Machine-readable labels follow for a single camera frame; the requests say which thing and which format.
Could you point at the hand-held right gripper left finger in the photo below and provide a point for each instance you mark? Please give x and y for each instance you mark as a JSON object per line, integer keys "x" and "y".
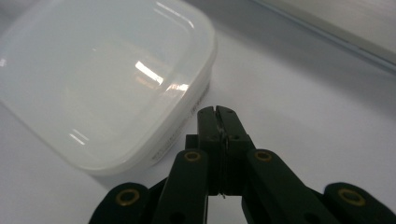
{"x": 209, "y": 130}

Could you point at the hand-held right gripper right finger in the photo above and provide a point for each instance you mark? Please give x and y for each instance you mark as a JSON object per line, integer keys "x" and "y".
{"x": 234, "y": 137}

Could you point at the white lidded plastic container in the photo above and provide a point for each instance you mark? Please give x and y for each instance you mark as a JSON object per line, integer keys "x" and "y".
{"x": 93, "y": 77}

